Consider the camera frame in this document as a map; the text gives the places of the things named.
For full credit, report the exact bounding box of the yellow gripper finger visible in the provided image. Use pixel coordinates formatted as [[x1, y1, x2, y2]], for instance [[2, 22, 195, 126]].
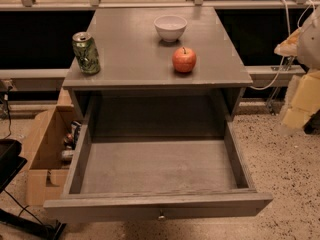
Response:
[[274, 29, 300, 57], [282, 71, 320, 129]]

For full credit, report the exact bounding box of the green soda can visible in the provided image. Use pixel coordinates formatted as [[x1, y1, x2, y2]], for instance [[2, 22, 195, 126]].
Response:
[[72, 32, 100, 75]]

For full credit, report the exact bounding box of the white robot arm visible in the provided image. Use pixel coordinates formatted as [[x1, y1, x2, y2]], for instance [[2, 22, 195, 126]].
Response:
[[274, 7, 320, 129]]

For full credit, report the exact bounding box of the metal drawer knob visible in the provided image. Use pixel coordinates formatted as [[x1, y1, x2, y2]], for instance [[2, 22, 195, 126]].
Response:
[[157, 210, 166, 221]]

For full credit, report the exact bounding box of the open grey top drawer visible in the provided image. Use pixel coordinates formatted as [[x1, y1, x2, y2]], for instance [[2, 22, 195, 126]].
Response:
[[44, 93, 272, 222]]

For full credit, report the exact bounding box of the can in cardboard box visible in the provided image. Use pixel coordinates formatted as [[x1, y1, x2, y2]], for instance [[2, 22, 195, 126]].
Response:
[[63, 120, 82, 150]]

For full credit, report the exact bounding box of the silver can in box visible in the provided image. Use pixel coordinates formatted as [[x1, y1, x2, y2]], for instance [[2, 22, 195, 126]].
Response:
[[61, 150, 74, 161]]

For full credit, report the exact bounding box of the red apple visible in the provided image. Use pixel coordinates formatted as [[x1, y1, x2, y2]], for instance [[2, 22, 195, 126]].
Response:
[[172, 47, 197, 73]]

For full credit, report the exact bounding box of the white ceramic bowl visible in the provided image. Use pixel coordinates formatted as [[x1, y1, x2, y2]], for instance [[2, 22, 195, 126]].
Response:
[[154, 15, 187, 42]]

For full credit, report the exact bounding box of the grey wooden cabinet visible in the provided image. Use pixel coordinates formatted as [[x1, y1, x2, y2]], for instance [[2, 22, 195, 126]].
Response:
[[62, 6, 254, 122]]

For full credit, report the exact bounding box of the cardboard box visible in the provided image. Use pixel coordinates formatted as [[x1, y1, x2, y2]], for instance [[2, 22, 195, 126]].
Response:
[[22, 106, 77, 206]]

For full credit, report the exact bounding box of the black stand base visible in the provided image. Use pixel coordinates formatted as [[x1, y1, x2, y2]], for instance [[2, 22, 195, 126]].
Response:
[[0, 138, 68, 240]]

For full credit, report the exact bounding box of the white cable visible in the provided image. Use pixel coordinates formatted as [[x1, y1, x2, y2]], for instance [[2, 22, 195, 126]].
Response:
[[249, 0, 292, 91]]

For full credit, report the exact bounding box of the black cable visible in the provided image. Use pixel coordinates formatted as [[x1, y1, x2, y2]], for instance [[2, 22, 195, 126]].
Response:
[[1, 85, 14, 140]]

